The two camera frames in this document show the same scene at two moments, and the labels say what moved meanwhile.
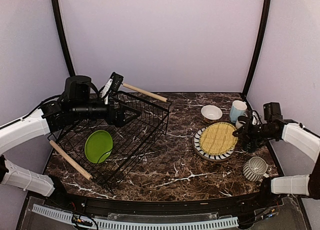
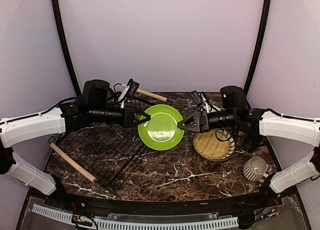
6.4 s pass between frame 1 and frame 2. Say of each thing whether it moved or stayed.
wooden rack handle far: stayed
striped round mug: stayed
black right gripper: moved
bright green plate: moved
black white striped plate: moved
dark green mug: stayed
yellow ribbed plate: stayed
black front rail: stayed
